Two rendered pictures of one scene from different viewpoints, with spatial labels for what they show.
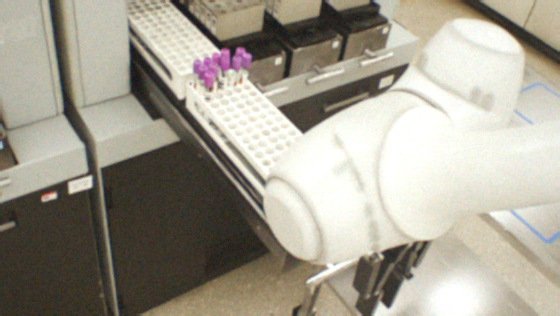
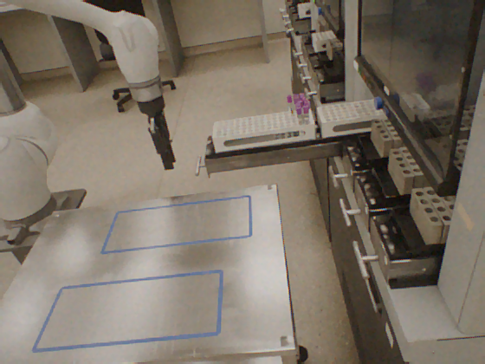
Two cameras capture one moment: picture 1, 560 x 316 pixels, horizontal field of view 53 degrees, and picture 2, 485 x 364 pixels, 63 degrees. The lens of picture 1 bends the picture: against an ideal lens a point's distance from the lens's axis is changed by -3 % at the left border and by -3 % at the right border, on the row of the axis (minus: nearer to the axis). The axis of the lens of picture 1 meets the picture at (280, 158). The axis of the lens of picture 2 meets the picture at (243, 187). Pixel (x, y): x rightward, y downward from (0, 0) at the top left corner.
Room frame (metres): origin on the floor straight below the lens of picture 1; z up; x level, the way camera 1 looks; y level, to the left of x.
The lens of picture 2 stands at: (1.42, -0.71, 1.42)
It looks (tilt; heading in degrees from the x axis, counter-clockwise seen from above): 37 degrees down; 139
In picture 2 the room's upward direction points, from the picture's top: 11 degrees counter-clockwise
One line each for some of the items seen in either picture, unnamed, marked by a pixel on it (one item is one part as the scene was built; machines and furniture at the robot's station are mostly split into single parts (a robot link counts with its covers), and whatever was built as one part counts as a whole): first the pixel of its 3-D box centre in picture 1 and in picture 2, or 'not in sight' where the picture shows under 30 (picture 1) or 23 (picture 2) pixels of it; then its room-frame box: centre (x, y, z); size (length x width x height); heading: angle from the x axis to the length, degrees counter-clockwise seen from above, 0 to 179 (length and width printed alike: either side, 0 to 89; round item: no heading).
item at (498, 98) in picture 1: (452, 102); (134, 47); (0.46, -0.16, 1.13); 0.13 x 0.11 x 0.16; 141
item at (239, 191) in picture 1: (212, 117); (310, 141); (0.80, 0.13, 0.78); 0.73 x 0.14 x 0.09; 42
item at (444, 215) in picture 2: not in sight; (436, 216); (1.25, -0.08, 0.85); 0.12 x 0.02 x 0.06; 132
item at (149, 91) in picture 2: not in sight; (146, 87); (0.47, -0.16, 1.03); 0.09 x 0.09 x 0.06
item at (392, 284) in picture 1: (389, 287); (166, 159); (0.49, -0.18, 0.80); 0.03 x 0.01 x 0.07; 43
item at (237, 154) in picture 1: (257, 140); (263, 132); (0.70, 0.04, 0.83); 0.30 x 0.10 x 0.06; 42
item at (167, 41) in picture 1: (166, 41); (370, 117); (0.93, 0.25, 0.83); 0.30 x 0.10 x 0.06; 42
